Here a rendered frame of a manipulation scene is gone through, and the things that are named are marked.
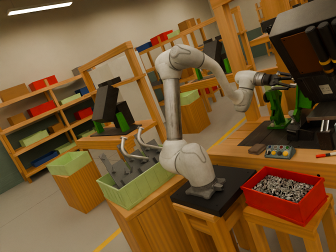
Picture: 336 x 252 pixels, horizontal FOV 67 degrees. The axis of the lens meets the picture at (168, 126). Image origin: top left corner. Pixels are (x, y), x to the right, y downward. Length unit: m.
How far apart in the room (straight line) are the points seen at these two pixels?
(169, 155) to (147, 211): 0.50
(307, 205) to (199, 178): 0.52
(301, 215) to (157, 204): 0.99
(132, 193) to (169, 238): 0.45
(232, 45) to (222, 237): 1.42
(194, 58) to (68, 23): 7.54
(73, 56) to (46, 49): 0.76
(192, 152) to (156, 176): 0.61
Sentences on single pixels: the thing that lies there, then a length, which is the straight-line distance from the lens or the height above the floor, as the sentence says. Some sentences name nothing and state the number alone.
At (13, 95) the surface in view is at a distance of 7.25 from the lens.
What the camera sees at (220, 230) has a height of 0.75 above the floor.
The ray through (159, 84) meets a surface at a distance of 8.30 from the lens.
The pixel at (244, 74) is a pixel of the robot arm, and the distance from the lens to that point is 1.84.
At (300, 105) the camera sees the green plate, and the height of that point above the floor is 1.13.
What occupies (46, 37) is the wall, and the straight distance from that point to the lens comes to 8.41.
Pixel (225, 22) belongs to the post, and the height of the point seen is 1.72.
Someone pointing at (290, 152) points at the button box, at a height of 0.93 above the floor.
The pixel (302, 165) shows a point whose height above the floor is 0.87.
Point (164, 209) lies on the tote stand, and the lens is 1.93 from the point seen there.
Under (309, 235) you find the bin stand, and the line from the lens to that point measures 1.30.
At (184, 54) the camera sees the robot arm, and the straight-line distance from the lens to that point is 1.43.
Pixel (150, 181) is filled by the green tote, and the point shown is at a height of 0.87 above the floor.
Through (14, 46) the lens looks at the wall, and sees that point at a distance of 8.09.
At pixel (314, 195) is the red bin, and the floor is 0.88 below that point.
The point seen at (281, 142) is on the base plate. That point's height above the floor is 0.90.
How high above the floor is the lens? 1.67
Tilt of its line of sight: 15 degrees down
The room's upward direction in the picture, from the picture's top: 22 degrees counter-clockwise
